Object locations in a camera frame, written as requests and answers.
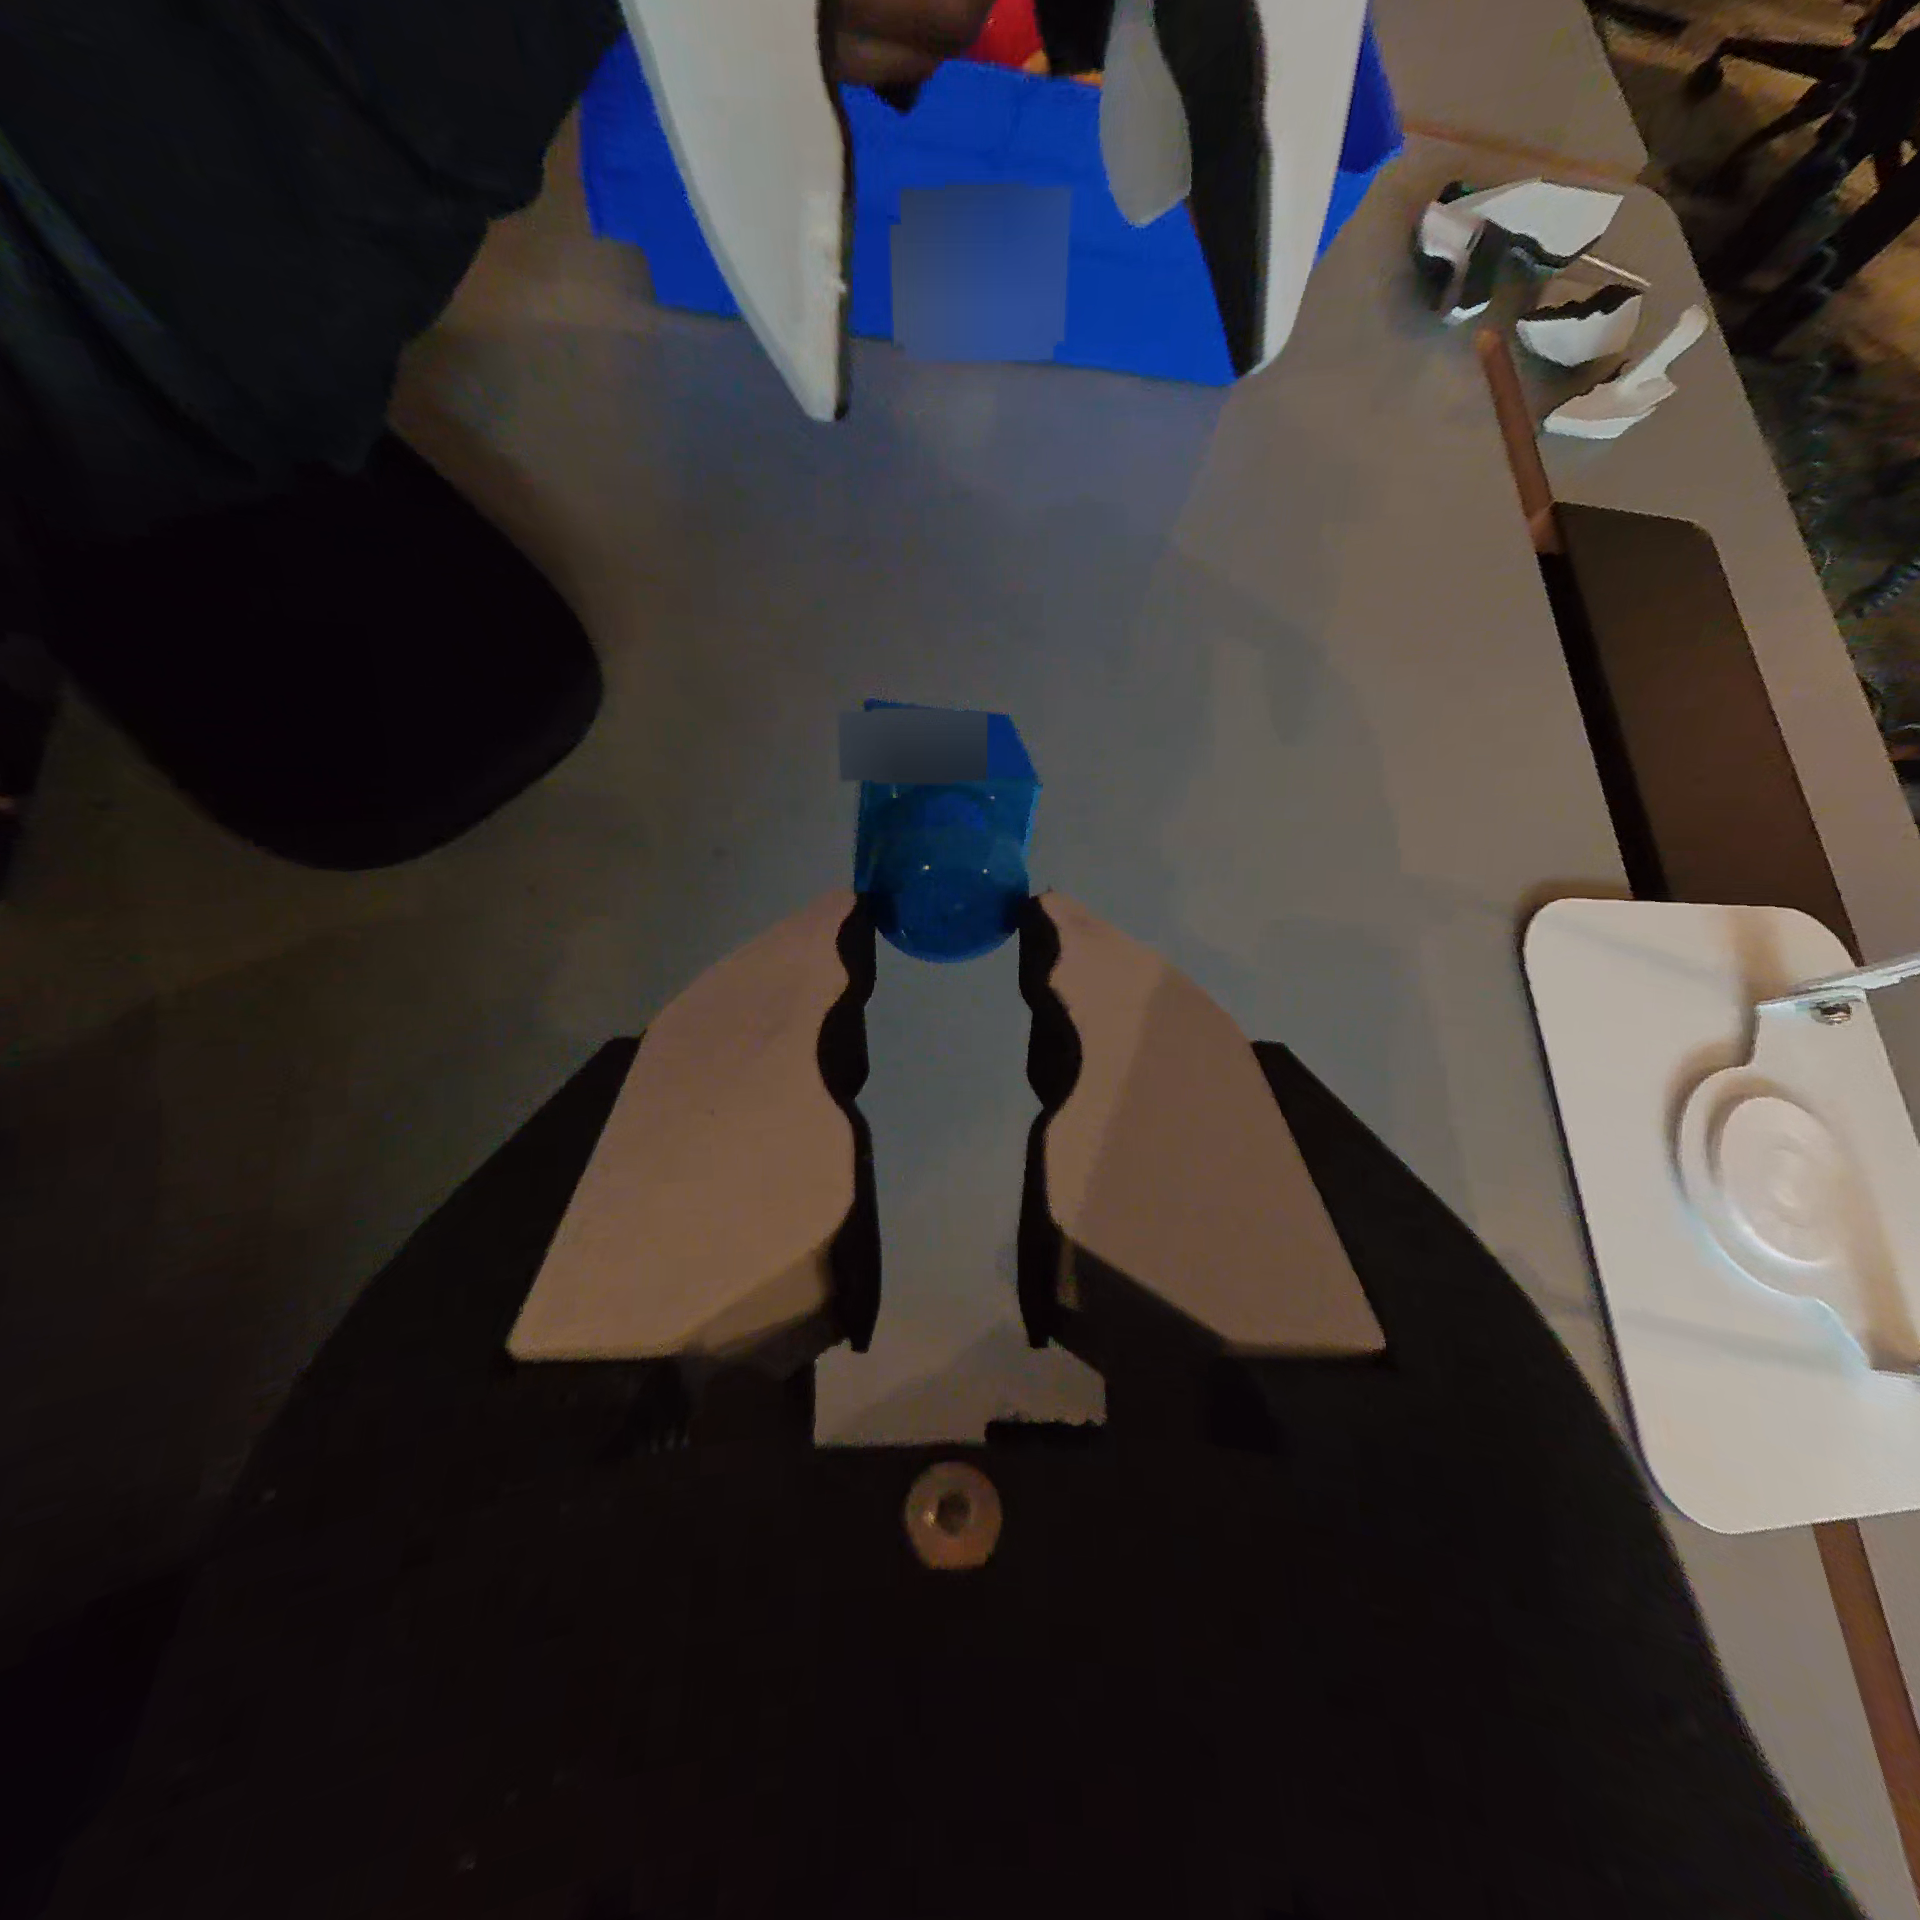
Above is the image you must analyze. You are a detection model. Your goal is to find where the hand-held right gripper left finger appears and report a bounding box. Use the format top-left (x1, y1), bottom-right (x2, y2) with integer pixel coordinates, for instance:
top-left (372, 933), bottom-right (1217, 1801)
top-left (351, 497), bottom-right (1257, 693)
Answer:
top-left (506, 888), bottom-right (879, 1369)

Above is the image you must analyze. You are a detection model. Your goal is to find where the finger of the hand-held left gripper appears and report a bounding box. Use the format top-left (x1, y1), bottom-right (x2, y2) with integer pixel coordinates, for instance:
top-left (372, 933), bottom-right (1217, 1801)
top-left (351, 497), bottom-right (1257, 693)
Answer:
top-left (1103, 0), bottom-right (1377, 383)
top-left (622, 0), bottom-right (857, 423)

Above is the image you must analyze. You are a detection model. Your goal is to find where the blue mega block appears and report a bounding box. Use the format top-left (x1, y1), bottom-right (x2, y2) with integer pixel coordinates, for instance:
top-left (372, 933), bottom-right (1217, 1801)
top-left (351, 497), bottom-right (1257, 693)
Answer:
top-left (847, 709), bottom-right (1046, 968)

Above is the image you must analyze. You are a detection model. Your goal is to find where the black perforated rubber pad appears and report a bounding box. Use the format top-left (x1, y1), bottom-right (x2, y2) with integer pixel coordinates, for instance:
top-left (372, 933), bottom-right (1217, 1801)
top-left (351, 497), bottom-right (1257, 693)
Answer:
top-left (0, 437), bottom-right (609, 874)

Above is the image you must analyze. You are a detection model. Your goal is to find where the person's left hand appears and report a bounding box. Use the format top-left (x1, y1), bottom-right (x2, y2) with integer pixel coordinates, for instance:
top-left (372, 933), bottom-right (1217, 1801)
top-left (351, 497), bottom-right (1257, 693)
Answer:
top-left (826, 0), bottom-right (993, 97)

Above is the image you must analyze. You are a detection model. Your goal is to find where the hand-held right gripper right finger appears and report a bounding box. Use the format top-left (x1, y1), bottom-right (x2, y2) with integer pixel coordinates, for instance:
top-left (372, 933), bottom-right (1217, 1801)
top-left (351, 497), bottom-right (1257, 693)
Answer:
top-left (1022, 895), bottom-right (1388, 1369)

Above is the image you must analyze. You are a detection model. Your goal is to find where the black table cable hatch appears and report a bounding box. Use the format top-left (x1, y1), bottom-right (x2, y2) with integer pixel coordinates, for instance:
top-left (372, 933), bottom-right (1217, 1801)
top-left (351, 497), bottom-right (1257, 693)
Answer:
top-left (1545, 504), bottom-right (1868, 968)

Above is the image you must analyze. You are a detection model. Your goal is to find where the blue plastic object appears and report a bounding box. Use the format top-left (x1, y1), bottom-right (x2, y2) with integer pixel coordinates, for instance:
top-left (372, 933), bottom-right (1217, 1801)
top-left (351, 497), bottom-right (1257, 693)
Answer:
top-left (577, 0), bottom-right (1405, 386)

